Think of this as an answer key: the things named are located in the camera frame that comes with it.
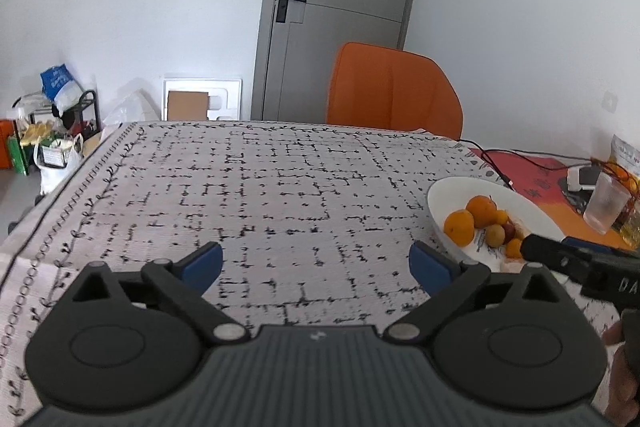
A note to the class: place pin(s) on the large orange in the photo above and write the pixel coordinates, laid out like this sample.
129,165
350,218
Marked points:
481,209
459,228

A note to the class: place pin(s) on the brown paper box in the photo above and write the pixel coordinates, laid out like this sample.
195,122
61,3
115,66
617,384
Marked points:
92,143

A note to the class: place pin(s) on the black chair base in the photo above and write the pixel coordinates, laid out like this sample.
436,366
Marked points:
12,223

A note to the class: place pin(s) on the brown cardboard sheet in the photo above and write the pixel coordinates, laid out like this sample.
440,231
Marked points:
187,106

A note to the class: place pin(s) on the brown longan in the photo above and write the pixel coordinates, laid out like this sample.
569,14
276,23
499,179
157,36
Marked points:
495,236

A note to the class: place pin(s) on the white wall socket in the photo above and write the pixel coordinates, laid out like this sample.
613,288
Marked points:
610,101

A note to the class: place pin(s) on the small peeled pomelo piece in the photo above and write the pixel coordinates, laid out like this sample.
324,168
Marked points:
511,265

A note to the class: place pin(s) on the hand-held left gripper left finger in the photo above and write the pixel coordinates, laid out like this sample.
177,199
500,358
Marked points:
202,264

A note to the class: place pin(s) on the black metal rack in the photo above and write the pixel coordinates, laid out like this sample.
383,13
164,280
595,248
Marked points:
92,107

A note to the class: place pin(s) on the orange box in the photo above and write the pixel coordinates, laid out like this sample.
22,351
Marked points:
5,144

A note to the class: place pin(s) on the yellow packet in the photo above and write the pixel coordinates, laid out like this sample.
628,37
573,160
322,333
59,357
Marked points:
632,227

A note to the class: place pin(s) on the person's right hand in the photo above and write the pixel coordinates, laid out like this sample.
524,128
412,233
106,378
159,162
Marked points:
622,399

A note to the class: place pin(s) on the small orange kumquat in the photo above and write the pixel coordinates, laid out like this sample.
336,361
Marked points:
514,248
502,218

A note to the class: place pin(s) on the orange chair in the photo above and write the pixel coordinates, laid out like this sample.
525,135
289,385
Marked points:
390,92

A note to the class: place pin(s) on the dark red lychee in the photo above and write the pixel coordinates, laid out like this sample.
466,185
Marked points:
509,232

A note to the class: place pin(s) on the white foam board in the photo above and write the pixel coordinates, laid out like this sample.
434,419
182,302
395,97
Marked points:
225,94

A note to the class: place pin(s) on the clear plastic cup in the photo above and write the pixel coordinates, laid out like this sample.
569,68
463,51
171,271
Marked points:
606,204

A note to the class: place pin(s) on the grey patterned tablecloth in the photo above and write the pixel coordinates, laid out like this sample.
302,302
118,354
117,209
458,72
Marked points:
275,187

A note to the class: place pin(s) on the green box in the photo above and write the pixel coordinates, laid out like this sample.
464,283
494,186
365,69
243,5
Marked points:
17,154

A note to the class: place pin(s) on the clear plastic bag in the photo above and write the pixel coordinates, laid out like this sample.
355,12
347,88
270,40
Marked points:
131,108

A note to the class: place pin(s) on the blue and white bag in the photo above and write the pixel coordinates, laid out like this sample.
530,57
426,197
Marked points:
59,86

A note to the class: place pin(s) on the white tote bag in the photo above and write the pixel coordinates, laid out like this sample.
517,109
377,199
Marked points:
52,177

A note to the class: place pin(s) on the white oval bowl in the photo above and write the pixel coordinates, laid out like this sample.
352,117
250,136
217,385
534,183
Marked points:
530,212

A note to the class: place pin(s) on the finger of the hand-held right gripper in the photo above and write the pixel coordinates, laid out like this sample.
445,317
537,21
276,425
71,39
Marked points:
545,254
577,244

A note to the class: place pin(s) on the printed snack bag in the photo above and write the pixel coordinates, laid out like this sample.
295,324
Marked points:
625,154

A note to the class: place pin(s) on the white electronic device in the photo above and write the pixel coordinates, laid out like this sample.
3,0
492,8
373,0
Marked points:
582,179

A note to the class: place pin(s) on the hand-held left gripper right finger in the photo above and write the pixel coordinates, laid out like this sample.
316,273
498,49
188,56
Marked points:
429,264

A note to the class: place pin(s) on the red table mat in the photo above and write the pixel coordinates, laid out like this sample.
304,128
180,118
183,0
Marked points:
540,172

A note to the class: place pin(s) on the yellow slippers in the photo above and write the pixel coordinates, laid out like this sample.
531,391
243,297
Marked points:
39,133

